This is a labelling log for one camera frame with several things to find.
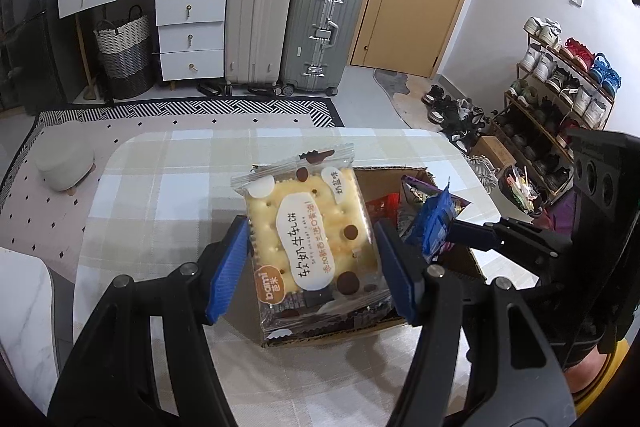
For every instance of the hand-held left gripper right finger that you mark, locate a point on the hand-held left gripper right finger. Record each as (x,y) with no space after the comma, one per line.
(397,272)

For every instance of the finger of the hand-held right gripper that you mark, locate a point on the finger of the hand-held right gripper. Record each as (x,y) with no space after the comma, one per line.
(465,234)

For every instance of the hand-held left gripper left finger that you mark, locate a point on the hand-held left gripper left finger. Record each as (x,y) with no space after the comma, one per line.
(227,272)

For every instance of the blue snack packet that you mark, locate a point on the blue snack packet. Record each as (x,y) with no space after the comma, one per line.
(435,222)

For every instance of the purple grape snack packet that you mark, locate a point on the purple grape snack packet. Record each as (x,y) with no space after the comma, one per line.
(415,199)

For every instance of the brown cardboard box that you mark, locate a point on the brown cardboard box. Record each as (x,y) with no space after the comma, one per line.
(375,187)

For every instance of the cream cracker packet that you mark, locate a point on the cream cracker packet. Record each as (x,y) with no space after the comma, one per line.
(305,227)

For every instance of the person's right hand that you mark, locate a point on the person's right hand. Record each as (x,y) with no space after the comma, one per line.
(590,374)

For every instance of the purple bag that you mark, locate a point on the purple bag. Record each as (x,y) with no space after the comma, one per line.
(562,214)

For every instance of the small cardboard carton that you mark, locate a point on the small cardboard carton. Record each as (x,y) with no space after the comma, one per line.
(492,152)

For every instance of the plaid tablecloth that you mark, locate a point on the plaid tablecloth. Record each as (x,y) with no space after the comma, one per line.
(165,187)

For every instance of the rows of racked sneakers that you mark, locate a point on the rows of racked sneakers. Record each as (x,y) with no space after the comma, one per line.
(585,99)

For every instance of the pile of loose shoes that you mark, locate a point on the pile of loose shoes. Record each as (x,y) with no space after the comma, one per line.
(450,112)

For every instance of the wooden shoe rack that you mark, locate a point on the wooden shoe rack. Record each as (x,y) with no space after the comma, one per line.
(518,77)

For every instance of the black white patterned rug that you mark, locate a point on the black white patterned rug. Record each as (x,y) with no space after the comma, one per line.
(200,111)

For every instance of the grey irregular doormat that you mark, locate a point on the grey irregular doormat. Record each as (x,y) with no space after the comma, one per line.
(392,84)

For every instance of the white round stool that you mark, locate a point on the white round stool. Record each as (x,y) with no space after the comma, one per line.
(62,164)

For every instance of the beige dotted rug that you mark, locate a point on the beige dotted rug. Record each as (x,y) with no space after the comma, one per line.
(30,217)

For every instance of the white marble side table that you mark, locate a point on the white marble side table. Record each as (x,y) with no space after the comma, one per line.
(22,307)

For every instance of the white drawer desk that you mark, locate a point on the white drawer desk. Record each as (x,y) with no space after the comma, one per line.
(190,39)

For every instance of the woven laundry basket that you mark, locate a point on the woven laundry basket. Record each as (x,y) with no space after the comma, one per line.
(125,57)

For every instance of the cream suitcase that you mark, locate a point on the cream suitcase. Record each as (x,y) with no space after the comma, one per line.
(255,22)

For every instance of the silver suitcase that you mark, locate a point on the silver suitcase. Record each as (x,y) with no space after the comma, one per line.
(305,27)

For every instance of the dark grey refrigerator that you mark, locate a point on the dark grey refrigerator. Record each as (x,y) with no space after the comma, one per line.
(40,32)

